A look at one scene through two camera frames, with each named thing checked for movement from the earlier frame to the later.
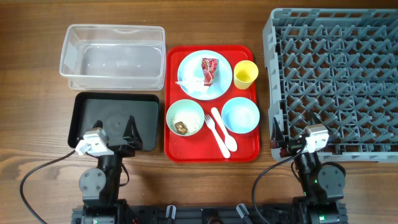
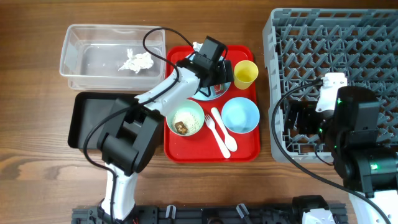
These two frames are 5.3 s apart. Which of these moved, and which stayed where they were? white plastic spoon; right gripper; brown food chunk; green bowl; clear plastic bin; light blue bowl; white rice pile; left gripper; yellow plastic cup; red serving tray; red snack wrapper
Moved: red snack wrapper; left gripper; right gripper
Stayed: white rice pile; yellow plastic cup; light blue bowl; green bowl; red serving tray; white plastic spoon; brown food chunk; clear plastic bin
